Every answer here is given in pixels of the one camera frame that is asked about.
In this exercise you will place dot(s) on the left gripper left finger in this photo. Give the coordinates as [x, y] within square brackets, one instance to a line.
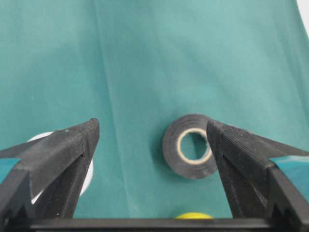
[47, 180]

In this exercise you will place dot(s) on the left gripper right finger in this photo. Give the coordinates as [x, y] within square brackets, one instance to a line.
[253, 183]

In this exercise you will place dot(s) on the yellow tape roll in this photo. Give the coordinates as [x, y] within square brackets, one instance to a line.
[193, 215]

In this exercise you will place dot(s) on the black tape roll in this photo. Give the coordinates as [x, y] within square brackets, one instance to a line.
[175, 157]

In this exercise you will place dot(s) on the white tape roll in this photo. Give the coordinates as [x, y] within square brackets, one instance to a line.
[87, 179]

